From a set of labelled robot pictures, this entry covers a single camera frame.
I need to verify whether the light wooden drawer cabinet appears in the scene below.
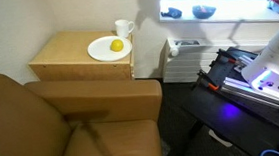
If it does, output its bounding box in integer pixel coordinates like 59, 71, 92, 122
25, 25, 138, 90

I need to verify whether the yellow lemon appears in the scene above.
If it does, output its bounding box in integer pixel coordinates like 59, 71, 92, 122
109, 38, 125, 53

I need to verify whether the white round heater knob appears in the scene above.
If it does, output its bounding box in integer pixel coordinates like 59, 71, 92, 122
169, 46, 181, 58

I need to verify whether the white round plate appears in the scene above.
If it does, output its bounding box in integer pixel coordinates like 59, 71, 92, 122
86, 34, 134, 64

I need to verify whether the white ceramic mug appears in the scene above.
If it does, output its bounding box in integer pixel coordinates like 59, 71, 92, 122
114, 18, 136, 40

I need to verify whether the heater instruction label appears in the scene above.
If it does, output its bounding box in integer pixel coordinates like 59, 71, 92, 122
175, 37, 201, 49

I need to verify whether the black and orange clamp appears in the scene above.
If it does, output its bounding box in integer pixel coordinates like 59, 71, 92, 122
214, 46, 244, 67
196, 67, 223, 93

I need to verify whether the dark round bowl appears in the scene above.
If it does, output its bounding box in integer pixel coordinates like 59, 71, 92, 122
191, 3, 218, 21

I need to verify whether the white paper sheet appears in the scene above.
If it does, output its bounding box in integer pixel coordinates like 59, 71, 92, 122
208, 127, 235, 150

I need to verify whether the black robot table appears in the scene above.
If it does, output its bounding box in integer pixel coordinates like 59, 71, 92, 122
176, 42, 279, 156

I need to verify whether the white window sill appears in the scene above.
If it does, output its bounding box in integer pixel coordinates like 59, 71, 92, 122
157, 0, 279, 32

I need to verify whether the brown leather armchair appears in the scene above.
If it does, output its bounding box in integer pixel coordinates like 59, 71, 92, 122
0, 58, 169, 156

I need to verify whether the white wall heater unit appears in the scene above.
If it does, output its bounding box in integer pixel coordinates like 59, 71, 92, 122
159, 29, 272, 86

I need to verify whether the aluminium mounting rail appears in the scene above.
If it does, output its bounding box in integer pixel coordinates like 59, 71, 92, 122
219, 71, 279, 124

